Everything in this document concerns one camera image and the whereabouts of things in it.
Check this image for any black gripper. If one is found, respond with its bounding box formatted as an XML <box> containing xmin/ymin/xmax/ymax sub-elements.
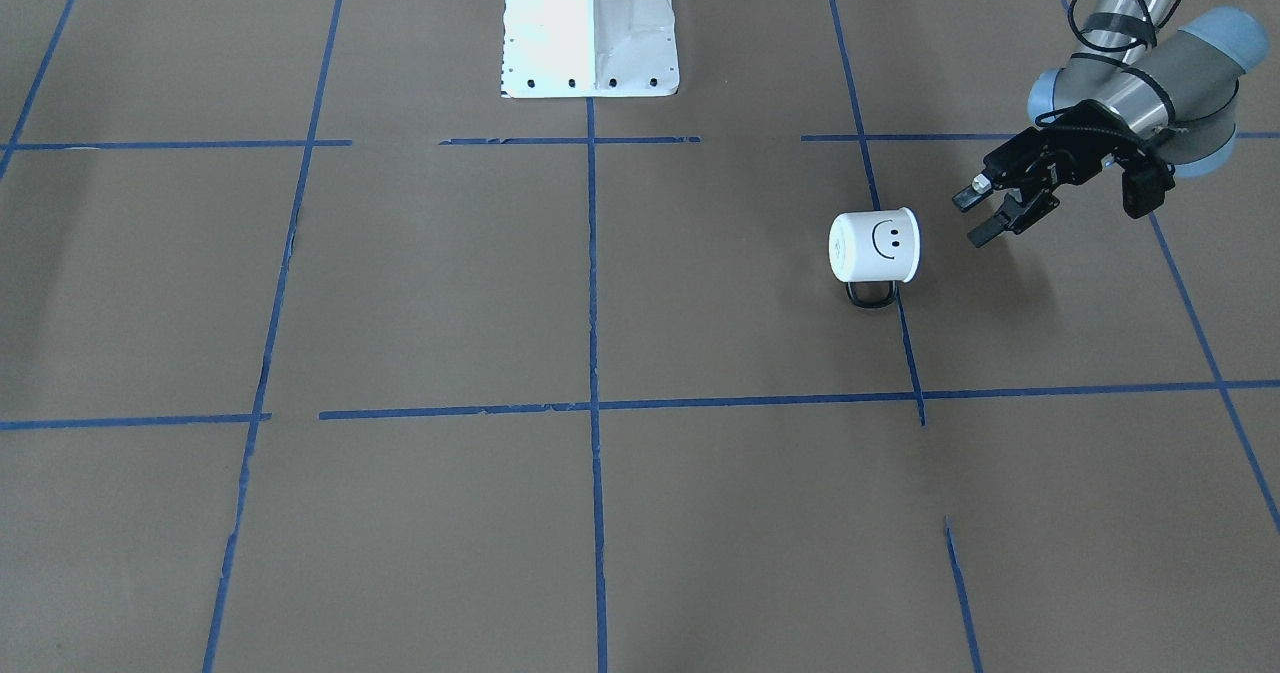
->
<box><xmin>952</xmin><ymin>100</ymin><xmax>1151</xmax><ymax>248</ymax></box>

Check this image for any white smiley face mug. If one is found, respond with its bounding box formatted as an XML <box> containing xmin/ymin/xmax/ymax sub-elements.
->
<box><xmin>828</xmin><ymin>207</ymin><xmax>922</xmax><ymax>310</ymax></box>

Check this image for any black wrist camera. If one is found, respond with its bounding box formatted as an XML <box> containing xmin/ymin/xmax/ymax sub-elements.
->
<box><xmin>1121</xmin><ymin>157</ymin><xmax>1175</xmax><ymax>219</ymax></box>

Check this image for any white camera post base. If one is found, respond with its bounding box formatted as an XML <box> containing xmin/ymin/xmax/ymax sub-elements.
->
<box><xmin>500</xmin><ymin>0</ymin><xmax>681</xmax><ymax>99</ymax></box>

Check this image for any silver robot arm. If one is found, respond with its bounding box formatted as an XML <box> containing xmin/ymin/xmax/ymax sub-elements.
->
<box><xmin>954</xmin><ymin>0</ymin><xmax>1270</xmax><ymax>246</ymax></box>

